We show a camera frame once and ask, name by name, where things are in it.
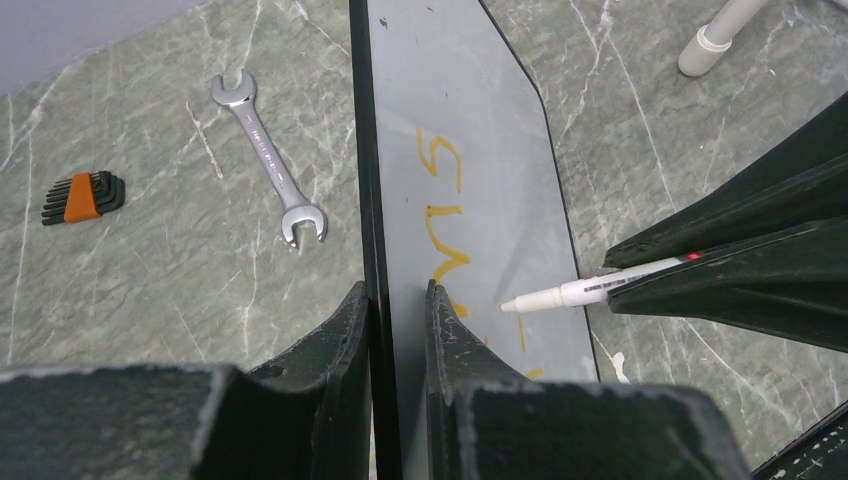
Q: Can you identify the white whiteboard black frame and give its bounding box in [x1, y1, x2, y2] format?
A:
[349, 1, 599, 479]

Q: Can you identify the silver open-end wrench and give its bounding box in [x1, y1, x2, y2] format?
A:
[210, 69, 328, 249]

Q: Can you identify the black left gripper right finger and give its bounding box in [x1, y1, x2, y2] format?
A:
[425, 282, 749, 479]

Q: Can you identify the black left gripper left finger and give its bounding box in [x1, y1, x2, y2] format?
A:
[1, 283, 370, 479]

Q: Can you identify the orange hex key set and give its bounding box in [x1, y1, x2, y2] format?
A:
[41, 170, 126, 226]

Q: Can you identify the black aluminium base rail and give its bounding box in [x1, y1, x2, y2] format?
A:
[752, 402, 848, 480]

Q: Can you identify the white PVC pipe frame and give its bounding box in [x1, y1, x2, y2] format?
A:
[676, 0, 848, 78]

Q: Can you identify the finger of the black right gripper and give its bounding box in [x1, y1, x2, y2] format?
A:
[604, 96, 847, 268]
[608, 218, 847, 352]

